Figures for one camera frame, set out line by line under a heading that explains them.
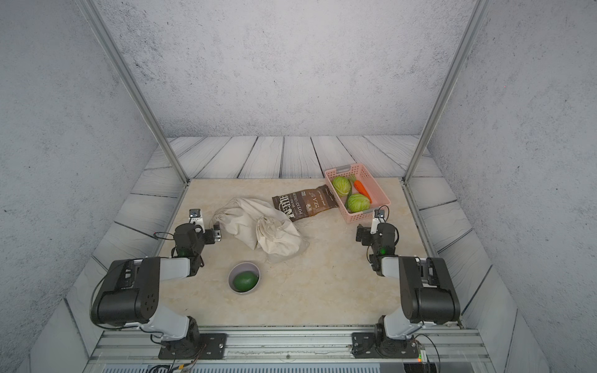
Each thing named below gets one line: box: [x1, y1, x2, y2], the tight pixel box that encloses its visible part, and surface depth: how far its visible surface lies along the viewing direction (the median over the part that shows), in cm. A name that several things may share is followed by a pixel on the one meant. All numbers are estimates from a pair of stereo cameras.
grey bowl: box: [227, 261, 262, 294], surface depth 85 cm
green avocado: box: [233, 271, 259, 292], surface depth 84 cm
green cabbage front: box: [345, 193, 371, 214], surface depth 104 cm
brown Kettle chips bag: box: [272, 184, 339, 222], surface depth 109 cm
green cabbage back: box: [332, 175, 352, 197], surface depth 110 cm
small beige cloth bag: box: [212, 197, 280, 250], surface depth 95 cm
